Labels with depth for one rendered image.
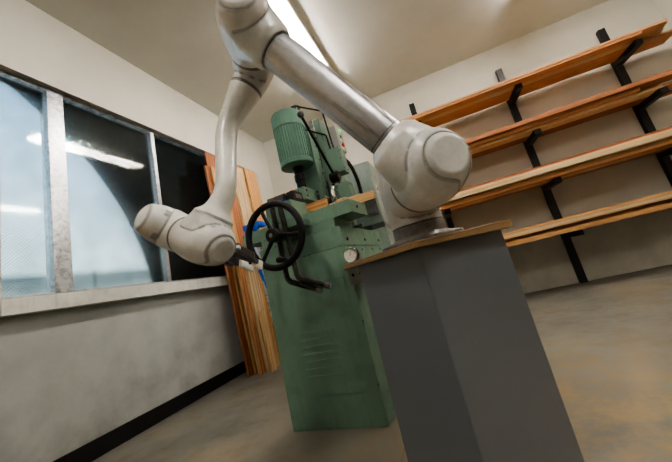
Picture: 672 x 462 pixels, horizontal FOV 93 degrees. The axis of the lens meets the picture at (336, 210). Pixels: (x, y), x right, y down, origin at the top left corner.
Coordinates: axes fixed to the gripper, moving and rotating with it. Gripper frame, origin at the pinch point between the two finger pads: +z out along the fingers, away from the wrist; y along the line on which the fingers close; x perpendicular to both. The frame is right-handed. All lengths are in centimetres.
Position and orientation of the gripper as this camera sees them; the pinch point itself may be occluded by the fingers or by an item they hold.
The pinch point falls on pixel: (251, 264)
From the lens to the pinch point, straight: 117.7
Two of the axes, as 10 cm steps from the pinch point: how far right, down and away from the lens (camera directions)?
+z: 4.7, 4.3, 7.7
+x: 0.7, 8.5, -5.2
